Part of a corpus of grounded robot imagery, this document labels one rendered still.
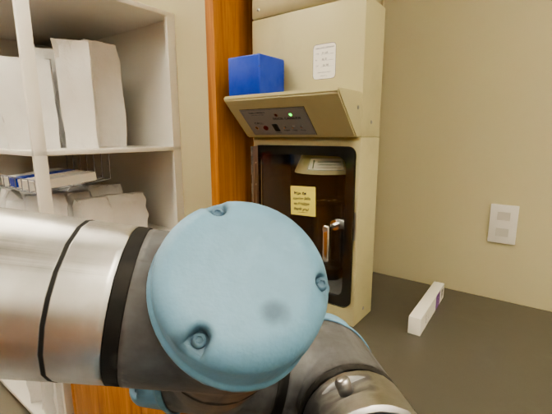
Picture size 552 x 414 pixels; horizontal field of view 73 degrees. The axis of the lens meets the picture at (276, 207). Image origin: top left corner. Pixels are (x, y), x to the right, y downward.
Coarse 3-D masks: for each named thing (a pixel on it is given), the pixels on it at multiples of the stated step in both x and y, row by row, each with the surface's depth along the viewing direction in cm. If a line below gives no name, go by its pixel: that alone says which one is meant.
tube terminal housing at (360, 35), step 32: (352, 0) 81; (256, 32) 97; (288, 32) 91; (320, 32) 86; (352, 32) 82; (288, 64) 93; (352, 64) 83; (352, 256) 90; (352, 288) 92; (352, 320) 93
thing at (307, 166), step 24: (264, 168) 101; (288, 168) 96; (312, 168) 92; (336, 168) 88; (264, 192) 102; (288, 192) 98; (336, 192) 89; (288, 216) 99; (336, 216) 90; (312, 240) 95; (336, 240) 91; (336, 264) 92; (336, 288) 93
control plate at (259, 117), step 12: (264, 108) 88; (276, 108) 86; (288, 108) 84; (300, 108) 83; (252, 120) 94; (264, 120) 92; (276, 120) 90; (288, 120) 88; (300, 120) 86; (264, 132) 96; (276, 132) 94; (288, 132) 92; (300, 132) 90; (312, 132) 88
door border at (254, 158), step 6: (252, 156) 103; (252, 162) 103; (252, 174) 104; (258, 174) 103; (252, 180) 104; (258, 180) 103; (258, 186) 103; (258, 192) 104; (252, 198) 105; (258, 198) 104
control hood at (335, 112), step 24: (240, 96) 89; (264, 96) 85; (288, 96) 81; (312, 96) 78; (336, 96) 75; (360, 96) 82; (240, 120) 96; (312, 120) 84; (336, 120) 81; (360, 120) 83
